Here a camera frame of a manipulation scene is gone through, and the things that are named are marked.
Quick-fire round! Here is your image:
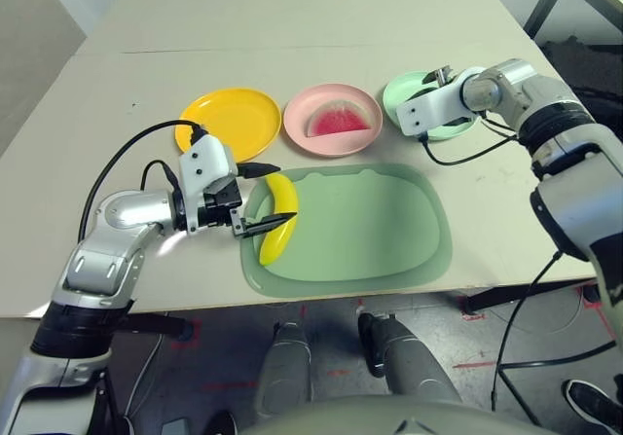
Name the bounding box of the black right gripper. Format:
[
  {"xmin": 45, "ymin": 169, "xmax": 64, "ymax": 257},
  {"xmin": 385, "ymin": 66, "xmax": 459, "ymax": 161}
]
[{"xmin": 423, "ymin": 66, "xmax": 458, "ymax": 88}]

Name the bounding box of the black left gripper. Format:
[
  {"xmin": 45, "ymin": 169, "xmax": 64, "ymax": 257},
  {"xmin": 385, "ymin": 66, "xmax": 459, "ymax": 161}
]
[{"xmin": 197, "ymin": 162, "xmax": 299, "ymax": 240}]

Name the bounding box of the yellow toy banana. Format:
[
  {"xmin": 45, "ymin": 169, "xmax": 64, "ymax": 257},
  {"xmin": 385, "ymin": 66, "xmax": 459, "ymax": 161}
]
[{"xmin": 258, "ymin": 173, "xmax": 300, "ymax": 267}]

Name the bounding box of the red watermelon slice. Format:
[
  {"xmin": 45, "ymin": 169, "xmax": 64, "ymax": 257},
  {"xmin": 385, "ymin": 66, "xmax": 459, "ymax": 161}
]
[{"xmin": 305, "ymin": 102, "xmax": 372, "ymax": 138}]

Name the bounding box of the light green plate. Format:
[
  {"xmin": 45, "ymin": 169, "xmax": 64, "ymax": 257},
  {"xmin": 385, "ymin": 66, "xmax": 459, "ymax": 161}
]
[{"xmin": 383, "ymin": 69, "xmax": 481, "ymax": 142}]

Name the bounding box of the yellow plate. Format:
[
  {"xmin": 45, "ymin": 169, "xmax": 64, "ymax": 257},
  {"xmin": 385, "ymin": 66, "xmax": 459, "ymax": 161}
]
[{"xmin": 174, "ymin": 88, "xmax": 282, "ymax": 164}]

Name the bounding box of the pink plate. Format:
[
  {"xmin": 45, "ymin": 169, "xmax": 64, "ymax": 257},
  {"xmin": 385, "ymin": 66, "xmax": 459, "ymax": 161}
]
[{"xmin": 283, "ymin": 83, "xmax": 384, "ymax": 158}]

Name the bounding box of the green cutting board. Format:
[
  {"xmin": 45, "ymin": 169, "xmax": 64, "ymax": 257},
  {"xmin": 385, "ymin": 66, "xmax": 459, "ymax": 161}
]
[{"xmin": 239, "ymin": 162, "xmax": 454, "ymax": 300}]

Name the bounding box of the dark shaggy floor mat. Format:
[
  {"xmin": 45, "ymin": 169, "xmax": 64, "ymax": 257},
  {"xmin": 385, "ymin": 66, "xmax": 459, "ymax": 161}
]
[{"xmin": 539, "ymin": 38, "xmax": 623, "ymax": 110}]

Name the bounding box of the grey left robot leg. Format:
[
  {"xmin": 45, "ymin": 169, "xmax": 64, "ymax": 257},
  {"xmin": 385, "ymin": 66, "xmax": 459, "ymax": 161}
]
[{"xmin": 255, "ymin": 321, "xmax": 312, "ymax": 419}]

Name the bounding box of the grey robot leg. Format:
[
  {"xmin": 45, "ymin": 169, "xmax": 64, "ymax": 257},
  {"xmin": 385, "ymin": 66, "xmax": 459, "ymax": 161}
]
[
  {"xmin": 357, "ymin": 311, "xmax": 463, "ymax": 407},
  {"xmin": 255, "ymin": 321, "xmax": 312, "ymax": 419}
]

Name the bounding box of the grey right robot leg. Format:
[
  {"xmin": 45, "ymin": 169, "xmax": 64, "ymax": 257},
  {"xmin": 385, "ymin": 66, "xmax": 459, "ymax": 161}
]
[{"xmin": 357, "ymin": 311, "xmax": 463, "ymax": 407}]

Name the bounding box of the grey robot torso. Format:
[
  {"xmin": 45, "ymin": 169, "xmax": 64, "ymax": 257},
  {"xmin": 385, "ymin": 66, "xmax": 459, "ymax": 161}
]
[{"xmin": 233, "ymin": 393, "xmax": 541, "ymax": 435}]

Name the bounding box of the black sneaker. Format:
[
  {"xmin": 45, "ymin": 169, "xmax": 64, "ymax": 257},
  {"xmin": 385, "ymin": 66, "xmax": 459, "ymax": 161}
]
[{"xmin": 562, "ymin": 379, "xmax": 623, "ymax": 435}]

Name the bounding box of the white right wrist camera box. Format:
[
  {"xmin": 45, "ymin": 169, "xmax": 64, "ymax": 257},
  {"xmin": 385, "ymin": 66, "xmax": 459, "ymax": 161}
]
[{"xmin": 396, "ymin": 92, "xmax": 468, "ymax": 137}]

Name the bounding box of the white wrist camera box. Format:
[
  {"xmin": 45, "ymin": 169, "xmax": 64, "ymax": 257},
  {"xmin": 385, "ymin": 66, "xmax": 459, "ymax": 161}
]
[
  {"xmin": 396, "ymin": 92, "xmax": 468, "ymax": 137},
  {"xmin": 177, "ymin": 132, "xmax": 239, "ymax": 235}
]

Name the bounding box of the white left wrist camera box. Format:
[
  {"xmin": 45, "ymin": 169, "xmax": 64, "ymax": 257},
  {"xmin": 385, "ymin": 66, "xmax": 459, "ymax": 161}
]
[{"xmin": 177, "ymin": 132, "xmax": 239, "ymax": 235}]

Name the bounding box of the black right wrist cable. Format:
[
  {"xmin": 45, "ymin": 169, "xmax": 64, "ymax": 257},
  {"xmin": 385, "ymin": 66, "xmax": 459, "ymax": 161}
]
[{"xmin": 418, "ymin": 113, "xmax": 525, "ymax": 166}]

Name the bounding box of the short black left wrist cable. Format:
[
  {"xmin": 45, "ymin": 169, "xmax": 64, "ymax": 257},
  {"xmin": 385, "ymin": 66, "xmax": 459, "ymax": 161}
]
[{"xmin": 142, "ymin": 161, "xmax": 179, "ymax": 198}]

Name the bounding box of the long black left wrist cable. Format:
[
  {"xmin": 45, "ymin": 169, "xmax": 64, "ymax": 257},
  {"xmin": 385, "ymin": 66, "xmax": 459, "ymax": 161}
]
[{"xmin": 79, "ymin": 119, "xmax": 206, "ymax": 241}]

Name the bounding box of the black table frame bar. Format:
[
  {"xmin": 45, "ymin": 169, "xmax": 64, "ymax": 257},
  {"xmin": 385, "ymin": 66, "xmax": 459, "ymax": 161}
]
[
  {"xmin": 114, "ymin": 311, "xmax": 196, "ymax": 344},
  {"xmin": 461, "ymin": 281, "xmax": 603, "ymax": 314}
]

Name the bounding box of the white floor cable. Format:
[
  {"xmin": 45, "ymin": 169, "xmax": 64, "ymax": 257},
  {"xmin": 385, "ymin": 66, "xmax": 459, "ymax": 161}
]
[{"xmin": 124, "ymin": 337, "xmax": 165, "ymax": 417}]

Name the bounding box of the thin black hanging cable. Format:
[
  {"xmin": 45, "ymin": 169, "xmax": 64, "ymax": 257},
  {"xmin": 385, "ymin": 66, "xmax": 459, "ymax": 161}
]
[{"xmin": 490, "ymin": 252, "xmax": 619, "ymax": 412}]

